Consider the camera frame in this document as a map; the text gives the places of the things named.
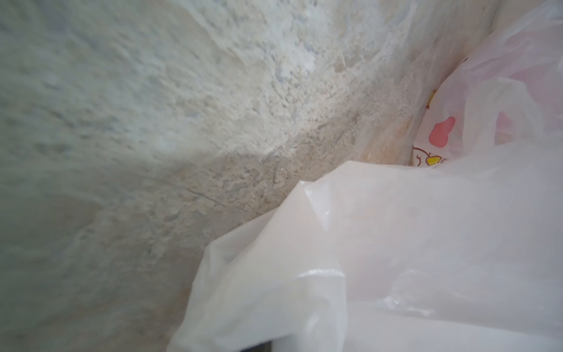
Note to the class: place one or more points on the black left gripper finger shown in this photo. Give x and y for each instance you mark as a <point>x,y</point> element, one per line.
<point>264,347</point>

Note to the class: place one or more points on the white translucent plastic bag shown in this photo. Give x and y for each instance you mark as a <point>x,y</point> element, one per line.
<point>463,257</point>

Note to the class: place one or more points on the pink translucent plastic bag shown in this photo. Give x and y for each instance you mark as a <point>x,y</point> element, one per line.
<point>522,96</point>

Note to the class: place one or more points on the cartoon printed plastic bag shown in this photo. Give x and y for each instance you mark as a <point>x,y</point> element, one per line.
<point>439,137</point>

